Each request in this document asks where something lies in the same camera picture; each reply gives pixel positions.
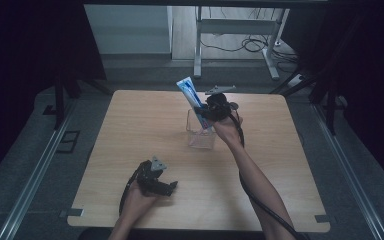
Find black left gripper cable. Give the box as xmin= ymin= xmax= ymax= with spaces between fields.
xmin=118 ymin=165 xmax=145 ymax=217

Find white metal desk frame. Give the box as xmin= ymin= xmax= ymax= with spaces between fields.
xmin=193 ymin=5 xmax=292 ymax=82

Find white power strip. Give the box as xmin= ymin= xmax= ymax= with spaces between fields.
xmin=287 ymin=74 xmax=305 ymax=88

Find white panel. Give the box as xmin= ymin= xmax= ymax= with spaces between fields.
xmin=83 ymin=4 xmax=174 ymax=55

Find blue white toothpaste tube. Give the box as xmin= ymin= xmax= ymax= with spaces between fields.
xmin=175 ymin=76 xmax=215 ymax=132

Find black metal stand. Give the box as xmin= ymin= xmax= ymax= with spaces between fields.
xmin=42 ymin=65 xmax=112 ymax=132
xmin=269 ymin=13 xmax=349 ymax=136

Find person's right hand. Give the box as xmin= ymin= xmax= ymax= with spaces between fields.
xmin=212 ymin=111 xmax=245 ymax=148

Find black floor cables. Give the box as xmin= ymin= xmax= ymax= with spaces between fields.
xmin=199 ymin=7 xmax=302 ymax=75

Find person's left hand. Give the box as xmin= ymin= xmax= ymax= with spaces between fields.
xmin=122 ymin=181 xmax=160 ymax=218

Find dark curtain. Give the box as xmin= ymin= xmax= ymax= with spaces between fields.
xmin=0 ymin=0 xmax=108 ymax=189
xmin=281 ymin=0 xmax=384 ymax=198

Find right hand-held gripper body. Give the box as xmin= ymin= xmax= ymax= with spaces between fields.
xmin=201 ymin=84 xmax=238 ymax=123

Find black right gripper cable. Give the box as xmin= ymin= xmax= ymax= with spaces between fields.
xmin=227 ymin=111 xmax=311 ymax=240

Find aluminium floor rail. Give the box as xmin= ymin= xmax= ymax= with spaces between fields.
xmin=311 ymin=103 xmax=384 ymax=240
xmin=0 ymin=99 xmax=78 ymax=240

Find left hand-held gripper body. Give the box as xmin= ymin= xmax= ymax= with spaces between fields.
xmin=135 ymin=155 xmax=168 ymax=196

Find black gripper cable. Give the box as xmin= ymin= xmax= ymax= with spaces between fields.
xmin=227 ymin=111 xmax=311 ymax=240
xmin=118 ymin=165 xmax=145 ymax=217

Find clear plastic cup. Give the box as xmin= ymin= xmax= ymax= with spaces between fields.
xmin=185 ymin=108 xmax=219 ymax=150

